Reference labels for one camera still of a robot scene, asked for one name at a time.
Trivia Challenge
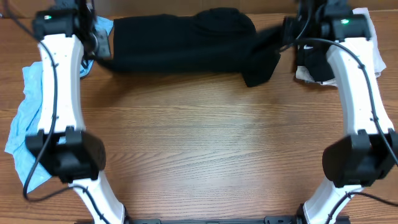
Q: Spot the folded black garment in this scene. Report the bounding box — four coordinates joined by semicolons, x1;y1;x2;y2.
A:
295;44;335;85

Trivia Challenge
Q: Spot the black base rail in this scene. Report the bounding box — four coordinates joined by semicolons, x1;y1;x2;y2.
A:
74;214;352;224

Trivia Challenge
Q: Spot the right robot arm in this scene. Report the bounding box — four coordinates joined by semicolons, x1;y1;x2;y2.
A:
282;1;397;223

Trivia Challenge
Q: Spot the folded white garment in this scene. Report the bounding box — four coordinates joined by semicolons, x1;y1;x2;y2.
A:
295;7;386;87

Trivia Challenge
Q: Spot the black t-shirt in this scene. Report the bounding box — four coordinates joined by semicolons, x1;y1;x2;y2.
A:
97;7;282;87

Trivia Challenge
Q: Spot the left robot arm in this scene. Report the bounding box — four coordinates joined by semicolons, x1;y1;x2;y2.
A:
25;1;129;223

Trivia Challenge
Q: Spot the light blue t-shirt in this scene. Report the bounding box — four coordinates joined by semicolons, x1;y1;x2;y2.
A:
5;16;114;193

